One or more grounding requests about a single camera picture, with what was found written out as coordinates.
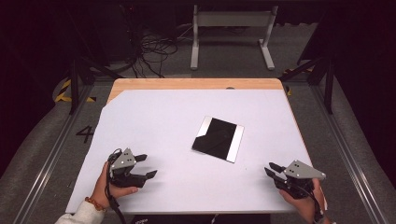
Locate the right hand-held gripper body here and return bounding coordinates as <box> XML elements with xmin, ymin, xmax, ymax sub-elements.
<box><xmin>274</xmin><ymin>160</ymin><xmax>327</xmax><ymax>200</ymax></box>

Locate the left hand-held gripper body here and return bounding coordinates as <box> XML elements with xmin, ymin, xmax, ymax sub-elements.
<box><xmin>106</xmin><ymin>147</ymin><xmax>149</xmax><ymax>189</ymax></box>

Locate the person's left hand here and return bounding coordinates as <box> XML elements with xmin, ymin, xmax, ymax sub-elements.
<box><xmin>91</xmin><ymin>161</ymin><xmax>139</xmax><ymax>209</ymax></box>

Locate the person's right hand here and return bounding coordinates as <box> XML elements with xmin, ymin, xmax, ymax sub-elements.
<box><xmin>278</xmin><ymin>178</ymin><xmax>331</xmax><ymax>224</ymax></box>

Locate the white table sheet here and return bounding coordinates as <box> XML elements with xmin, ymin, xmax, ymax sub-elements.
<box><xmin>64</xmin><ymin>89</ymin><xmax>328</xmax><ymax>215</ymax></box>

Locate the black metal stand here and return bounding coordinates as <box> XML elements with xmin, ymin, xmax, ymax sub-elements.
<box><xmin>278</xmin><ymin>55</ymin><xmax>335</xmax><ymax>115</ymax></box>
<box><xmin>64</xmin><ymin>6</ymin><xmax>125</xmax><ymax>115</ymax></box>

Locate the yellow black hazard tape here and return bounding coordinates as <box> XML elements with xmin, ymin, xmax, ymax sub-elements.
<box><xmin>54</xmin><ymin>78</ymin><xmax>97</xmax><ymax>104</ymax></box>

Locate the white metal stand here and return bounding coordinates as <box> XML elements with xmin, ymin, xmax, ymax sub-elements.
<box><xmin>190</xmin><ymin>4</ymin><xmax>279</xmax><ymax>71</ymax></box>

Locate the right hand-held gripper black cable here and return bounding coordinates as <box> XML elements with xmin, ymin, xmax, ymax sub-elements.
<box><xmin>295</xmin><ymin>183</ymin><xmax>325</xmax><ymax>222</ymax></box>

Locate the hand-held gripper black cable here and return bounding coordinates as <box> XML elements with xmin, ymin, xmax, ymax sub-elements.
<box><xmin>105</xmin><ymin>148</ymin><xmax>128</xmax><ymax>224</ymax></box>
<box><xmin>295</xmin><ymin>183</ymin><xmax>325</xmax><ymax>222</ymax></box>

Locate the left hand-held gripper black cable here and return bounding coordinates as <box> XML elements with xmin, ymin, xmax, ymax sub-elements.
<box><xmin>105</xmin><ymin>148</ymin><xmax>128</xmax><ymax>224</ymax></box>

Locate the brown bead bracelet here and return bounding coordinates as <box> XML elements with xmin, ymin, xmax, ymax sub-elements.
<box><xmin>84</xmin><ymin>196</ymin><xmax>106</xmax><ymax>213</ymax></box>

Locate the aluminium floor rail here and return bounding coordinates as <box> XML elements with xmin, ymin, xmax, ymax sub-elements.
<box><xmin>12</xmin><ymin>83</ymin><xmax>94</xmax><ymax>224</ymax></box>
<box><xmin>311</xmin><ymin>83</ymin><xmax>390</xmax><ymax>224</ymax></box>

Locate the tangle of black floor cables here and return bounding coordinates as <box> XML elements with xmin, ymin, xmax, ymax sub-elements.
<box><xmin>124</xmin><ymin>6</ymin><xmax>180</xmax><ymax>78</ymax></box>

